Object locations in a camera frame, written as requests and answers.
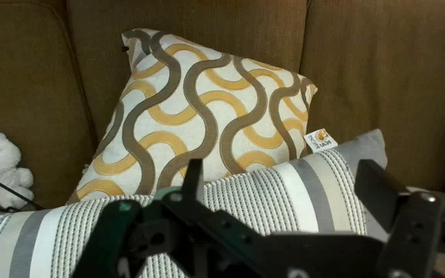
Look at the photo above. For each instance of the wavy patterned throw pillow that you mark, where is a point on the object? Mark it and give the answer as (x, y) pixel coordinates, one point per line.
(201, 109)

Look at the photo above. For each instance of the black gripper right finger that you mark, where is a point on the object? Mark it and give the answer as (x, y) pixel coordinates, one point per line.
(413, 233)

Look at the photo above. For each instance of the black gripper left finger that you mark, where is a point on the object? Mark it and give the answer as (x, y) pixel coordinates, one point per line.
(145, 242)

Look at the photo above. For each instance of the brown fabric sofa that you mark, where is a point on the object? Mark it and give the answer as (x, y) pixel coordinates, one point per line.
(386, 67)

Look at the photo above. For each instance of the grey striped throw pillow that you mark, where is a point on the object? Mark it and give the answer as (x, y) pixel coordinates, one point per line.
(284, 195)

